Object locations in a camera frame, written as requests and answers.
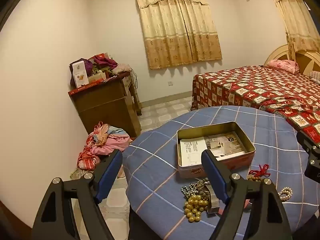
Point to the pink pillow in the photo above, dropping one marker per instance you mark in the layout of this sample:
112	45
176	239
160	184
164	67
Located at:
282	66

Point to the magenta cloth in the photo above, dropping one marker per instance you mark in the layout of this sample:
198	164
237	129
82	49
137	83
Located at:
106	61

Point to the bed with red patterned cover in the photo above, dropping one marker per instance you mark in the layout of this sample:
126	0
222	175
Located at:
250	87

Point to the silver metal watch band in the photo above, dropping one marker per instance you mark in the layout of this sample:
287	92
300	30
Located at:
213	203

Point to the pile of colourful clothes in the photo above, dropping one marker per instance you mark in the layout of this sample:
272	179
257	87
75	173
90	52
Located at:
105	142

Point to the cream wooden headboard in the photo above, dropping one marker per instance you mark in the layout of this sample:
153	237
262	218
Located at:
280	52

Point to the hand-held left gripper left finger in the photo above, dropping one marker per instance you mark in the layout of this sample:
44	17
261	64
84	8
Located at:
108	172

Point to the small cardboard box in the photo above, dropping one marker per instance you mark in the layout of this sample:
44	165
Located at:
96	77

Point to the rectangular metal tin box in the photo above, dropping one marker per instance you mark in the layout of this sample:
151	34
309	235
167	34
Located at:
190	172

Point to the white upright box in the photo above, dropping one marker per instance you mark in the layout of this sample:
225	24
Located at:
80	73

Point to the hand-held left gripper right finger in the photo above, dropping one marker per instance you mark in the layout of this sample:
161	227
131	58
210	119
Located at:
212	172

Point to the striped pillow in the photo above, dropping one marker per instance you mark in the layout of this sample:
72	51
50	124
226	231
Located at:
315	76

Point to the wide beige patterned curtain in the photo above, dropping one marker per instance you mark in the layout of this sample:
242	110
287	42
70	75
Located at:
177	27

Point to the narrow beige patterned curtain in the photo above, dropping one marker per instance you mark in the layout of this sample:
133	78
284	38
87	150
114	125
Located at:
297	17

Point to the brown wooden desk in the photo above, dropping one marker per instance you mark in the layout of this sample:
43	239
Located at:
105	110

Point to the pale pink garment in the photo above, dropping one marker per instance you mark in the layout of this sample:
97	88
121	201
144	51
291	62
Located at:
122	68

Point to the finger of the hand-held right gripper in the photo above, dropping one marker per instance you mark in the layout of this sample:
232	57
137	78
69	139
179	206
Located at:
307	140

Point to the flat red box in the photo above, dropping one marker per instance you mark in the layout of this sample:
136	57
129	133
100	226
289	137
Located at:
82	88

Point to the blue plaid cloth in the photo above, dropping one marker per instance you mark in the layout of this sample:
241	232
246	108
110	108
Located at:
160	160

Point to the printed paper leaflets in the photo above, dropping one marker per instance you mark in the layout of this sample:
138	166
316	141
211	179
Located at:
192	152

